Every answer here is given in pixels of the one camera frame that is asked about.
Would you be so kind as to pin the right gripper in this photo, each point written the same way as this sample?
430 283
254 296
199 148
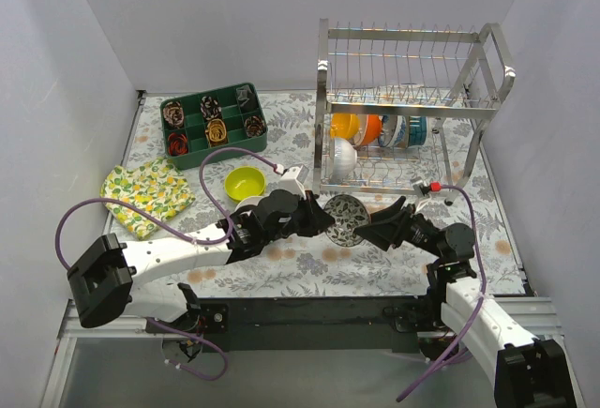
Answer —
397 224

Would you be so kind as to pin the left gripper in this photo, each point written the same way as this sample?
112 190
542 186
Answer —
304 214

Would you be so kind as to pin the dark floral pink bowl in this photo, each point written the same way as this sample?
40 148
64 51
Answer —
349 213

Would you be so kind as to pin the light blue white bowl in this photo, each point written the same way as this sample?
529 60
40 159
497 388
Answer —
248 203

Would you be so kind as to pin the lime green bowl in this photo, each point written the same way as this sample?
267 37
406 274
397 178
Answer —
245 176
240 194

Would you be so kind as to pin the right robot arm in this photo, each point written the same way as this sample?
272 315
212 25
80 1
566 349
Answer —
524 370

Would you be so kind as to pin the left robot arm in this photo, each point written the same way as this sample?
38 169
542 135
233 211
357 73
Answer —
113 278

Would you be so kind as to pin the steel two-tier dish rack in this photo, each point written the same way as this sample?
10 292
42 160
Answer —
440 73

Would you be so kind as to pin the white ribbed bowl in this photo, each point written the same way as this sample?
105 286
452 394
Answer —
342 158

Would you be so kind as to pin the floral table mat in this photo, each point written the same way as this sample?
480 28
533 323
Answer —
299 266

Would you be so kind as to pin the blue floral white bowl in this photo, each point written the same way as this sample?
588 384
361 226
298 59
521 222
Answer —
394 131

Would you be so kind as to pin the yellow orange bowl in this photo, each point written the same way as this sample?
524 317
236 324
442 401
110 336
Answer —
344 125

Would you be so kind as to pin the teal bowl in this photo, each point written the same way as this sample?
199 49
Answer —
418 130

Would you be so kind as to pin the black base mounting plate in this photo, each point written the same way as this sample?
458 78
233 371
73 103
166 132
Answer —
394 323

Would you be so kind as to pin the yellow black rolled tie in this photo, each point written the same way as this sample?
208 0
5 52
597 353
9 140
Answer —
216 132

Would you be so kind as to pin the dark grey rolled tie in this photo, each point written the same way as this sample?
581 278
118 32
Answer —
246 98

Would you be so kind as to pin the dark floral rolled tie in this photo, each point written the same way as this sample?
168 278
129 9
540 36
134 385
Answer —
210 108

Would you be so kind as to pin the green compartment tray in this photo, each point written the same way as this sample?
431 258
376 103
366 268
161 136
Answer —
196 125

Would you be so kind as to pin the red black rolled tie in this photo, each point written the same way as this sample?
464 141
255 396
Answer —
177 144

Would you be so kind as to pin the lemon print cloth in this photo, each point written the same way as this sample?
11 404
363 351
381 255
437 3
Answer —
156 187

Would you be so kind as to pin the pink brown rolled tie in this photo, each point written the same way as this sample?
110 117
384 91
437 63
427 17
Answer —
173 114

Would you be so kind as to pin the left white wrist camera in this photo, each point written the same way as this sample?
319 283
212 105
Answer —
292 179

